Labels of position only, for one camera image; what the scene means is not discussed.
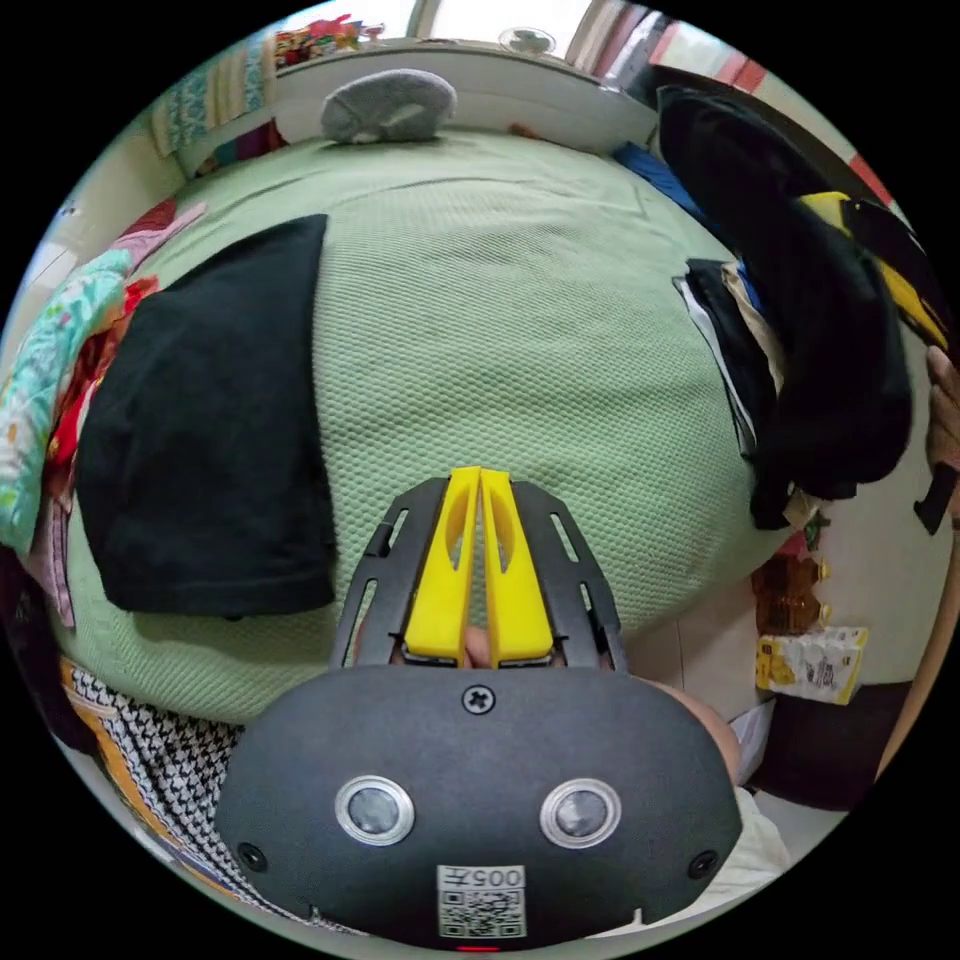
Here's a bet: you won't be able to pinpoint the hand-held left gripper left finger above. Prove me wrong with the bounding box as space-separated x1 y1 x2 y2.
403 465 482 667

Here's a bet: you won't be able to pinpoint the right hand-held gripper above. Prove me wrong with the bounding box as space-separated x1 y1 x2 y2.
797 190 960 536

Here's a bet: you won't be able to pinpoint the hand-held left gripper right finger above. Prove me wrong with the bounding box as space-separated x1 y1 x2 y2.
479 468 557 670

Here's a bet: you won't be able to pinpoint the black short sleeve shirt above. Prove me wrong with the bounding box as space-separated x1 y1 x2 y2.
655 84 915 532

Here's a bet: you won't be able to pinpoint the person's right hand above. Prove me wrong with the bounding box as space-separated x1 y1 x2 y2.
925 347 960 530

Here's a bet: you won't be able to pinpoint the person's left hand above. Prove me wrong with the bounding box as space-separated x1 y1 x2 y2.
461 628 745 789

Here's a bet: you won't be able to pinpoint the amber bottles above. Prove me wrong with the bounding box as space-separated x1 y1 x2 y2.
752 553 835 639

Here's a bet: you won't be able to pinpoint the bed with green woven mat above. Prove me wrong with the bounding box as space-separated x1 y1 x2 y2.
56 123 796 725

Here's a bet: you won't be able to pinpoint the folded black garment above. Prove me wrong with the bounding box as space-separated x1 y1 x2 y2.
74 213 339 620

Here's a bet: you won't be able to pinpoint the yellow and white package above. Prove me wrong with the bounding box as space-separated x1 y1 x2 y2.
755 624 870 707

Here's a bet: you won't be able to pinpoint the person's body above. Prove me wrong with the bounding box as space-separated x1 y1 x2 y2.
723 697 794 898

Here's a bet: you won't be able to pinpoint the white fan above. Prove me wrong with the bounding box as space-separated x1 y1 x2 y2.
497 24 561 58

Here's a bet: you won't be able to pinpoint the colourful pile of clothes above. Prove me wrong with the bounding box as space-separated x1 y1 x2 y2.
0 198 209 628

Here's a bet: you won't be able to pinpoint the grey cushion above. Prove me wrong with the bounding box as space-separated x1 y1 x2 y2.
320 68 460 145

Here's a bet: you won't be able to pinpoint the patterned curtain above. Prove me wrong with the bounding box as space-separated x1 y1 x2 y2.
148 33 279 159

